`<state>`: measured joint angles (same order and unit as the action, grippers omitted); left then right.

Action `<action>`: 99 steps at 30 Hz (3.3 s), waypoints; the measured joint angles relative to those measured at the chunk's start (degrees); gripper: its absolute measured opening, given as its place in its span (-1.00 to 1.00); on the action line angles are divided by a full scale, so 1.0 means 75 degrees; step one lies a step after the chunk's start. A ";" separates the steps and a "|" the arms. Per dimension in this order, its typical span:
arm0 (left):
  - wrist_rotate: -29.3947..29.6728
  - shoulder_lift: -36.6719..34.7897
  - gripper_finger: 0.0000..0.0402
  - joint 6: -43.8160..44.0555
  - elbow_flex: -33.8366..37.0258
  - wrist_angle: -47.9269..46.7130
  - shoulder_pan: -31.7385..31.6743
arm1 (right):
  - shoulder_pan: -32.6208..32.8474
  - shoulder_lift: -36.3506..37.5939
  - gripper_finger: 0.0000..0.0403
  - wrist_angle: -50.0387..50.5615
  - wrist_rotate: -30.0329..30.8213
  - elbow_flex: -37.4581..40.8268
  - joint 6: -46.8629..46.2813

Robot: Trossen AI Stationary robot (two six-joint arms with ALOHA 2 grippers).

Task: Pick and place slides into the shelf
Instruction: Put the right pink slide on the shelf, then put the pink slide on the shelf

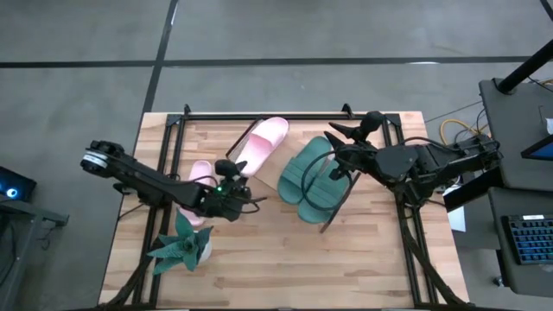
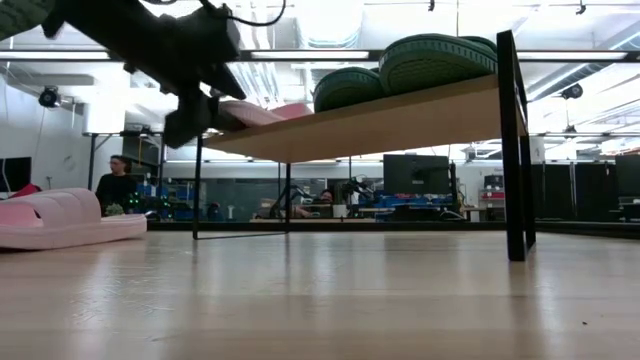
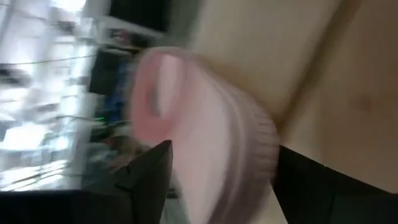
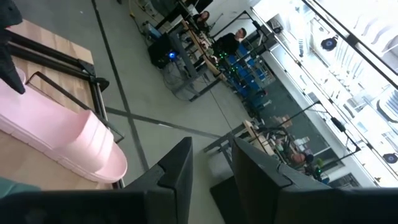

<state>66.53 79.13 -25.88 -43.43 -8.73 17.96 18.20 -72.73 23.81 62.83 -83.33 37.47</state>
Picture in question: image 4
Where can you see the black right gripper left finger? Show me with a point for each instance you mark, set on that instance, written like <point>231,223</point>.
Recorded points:
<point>174,180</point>

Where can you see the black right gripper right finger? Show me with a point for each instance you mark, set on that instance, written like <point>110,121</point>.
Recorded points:
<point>258,174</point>

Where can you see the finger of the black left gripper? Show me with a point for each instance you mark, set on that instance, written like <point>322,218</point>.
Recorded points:
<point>9,62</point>

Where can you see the pink foam slide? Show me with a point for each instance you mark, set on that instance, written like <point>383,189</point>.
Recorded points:
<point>62,137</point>

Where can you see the wooden workbench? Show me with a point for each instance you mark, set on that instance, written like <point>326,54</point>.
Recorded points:
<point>253,137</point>

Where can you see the rack of blue bins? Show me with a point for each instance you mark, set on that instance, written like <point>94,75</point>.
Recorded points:
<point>245,74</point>

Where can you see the grey metal desk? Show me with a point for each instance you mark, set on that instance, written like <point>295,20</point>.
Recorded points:
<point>186,62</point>

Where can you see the black computer with blue light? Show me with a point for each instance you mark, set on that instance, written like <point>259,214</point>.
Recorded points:
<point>160,51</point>

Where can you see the person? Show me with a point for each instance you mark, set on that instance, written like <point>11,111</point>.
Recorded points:
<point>202,20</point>
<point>228,43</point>

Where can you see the black table frame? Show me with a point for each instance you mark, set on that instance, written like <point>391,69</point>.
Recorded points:
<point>93,77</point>

